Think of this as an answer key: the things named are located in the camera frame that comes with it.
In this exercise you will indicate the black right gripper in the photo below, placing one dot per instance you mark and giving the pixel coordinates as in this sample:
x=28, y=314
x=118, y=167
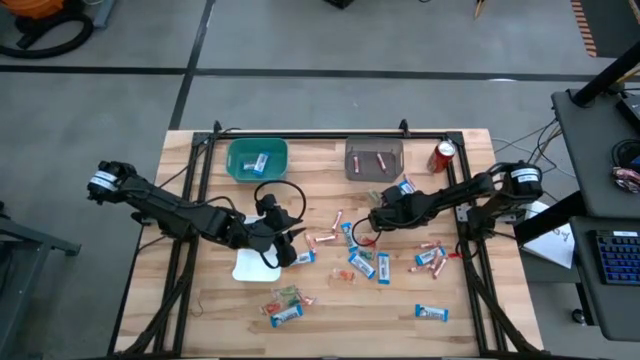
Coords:
x=400, y=210

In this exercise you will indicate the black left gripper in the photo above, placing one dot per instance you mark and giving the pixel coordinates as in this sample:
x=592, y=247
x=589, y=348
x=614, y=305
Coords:
x=275, y=227

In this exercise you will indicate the Hershey's cookies creme bar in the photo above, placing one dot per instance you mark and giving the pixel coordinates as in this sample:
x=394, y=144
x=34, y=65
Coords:
x=286, y=316
x=407, y=187
x=260, y=163
x=431, y=313
x=362, y=265
x=383, y=268
x=247, y=164
x=305, y=258
x=430, y=256
x=349, y=237

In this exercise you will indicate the teal gummy candy packet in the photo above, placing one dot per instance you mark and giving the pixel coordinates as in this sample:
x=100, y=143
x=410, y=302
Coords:
x=365, y=255

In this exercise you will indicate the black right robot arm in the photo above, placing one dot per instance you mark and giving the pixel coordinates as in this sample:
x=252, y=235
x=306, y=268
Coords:
x=465, y=192

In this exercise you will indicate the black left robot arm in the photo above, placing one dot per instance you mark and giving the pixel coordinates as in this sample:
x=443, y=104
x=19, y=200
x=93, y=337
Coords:
x=170, y=210

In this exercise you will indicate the green gummy candy packet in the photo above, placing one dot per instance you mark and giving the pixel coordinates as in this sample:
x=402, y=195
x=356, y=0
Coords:
x=374, y=196
x=289, y=294

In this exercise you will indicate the red gummy candy packet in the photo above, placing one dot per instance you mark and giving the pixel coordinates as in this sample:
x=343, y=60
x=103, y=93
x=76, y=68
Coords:
x=454, y=255
x=272, y=308
x=368, y=243

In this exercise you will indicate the orange gummy candy packet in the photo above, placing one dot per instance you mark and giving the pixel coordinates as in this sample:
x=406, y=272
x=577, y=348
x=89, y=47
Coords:
x=345, y=275
x=306, y=301

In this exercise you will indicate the grey translucent plastic bin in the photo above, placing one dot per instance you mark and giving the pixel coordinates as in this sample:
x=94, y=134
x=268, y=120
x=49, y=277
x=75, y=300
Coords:
x=367, y=172

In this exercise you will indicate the white plastic bin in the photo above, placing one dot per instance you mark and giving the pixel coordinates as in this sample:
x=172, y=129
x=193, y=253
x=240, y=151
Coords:
x=250, y=267

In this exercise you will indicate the red soda can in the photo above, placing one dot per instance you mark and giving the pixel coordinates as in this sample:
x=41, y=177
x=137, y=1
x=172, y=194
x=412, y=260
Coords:
x=440, y=157

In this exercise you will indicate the teal plastic bin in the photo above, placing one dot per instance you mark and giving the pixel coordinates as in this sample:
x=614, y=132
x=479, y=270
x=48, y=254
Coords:
x=235, y=150

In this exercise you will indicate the white paper sheet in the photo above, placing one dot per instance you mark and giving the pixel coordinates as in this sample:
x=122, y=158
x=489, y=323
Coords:
x=555, y=245

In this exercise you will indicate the dark grey desk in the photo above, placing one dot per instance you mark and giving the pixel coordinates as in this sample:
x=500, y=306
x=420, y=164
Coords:
x=590, y=150
x=615, y=310

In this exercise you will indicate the black caster wheel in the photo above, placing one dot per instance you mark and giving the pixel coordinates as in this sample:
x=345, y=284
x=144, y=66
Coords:
x=579, y=316

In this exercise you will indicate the black backlit keyboard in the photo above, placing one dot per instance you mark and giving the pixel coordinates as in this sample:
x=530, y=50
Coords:
x=620, y=257

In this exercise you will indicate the pink patterned object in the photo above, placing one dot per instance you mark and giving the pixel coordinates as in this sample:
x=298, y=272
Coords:
x=626, y=179

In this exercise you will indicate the black slanted desk pole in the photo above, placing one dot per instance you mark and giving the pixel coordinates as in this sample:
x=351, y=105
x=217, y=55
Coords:
x=605, y=75

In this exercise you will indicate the dark mat striped edge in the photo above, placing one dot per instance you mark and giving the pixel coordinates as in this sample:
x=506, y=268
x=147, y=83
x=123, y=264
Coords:
x=615, y=25

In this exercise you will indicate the grey metal cart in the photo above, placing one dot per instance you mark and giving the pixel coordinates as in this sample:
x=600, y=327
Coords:
x=15, y=300

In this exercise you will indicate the orange shop vacuum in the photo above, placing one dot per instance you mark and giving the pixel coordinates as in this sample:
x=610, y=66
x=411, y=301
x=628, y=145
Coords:
x=30, y=6

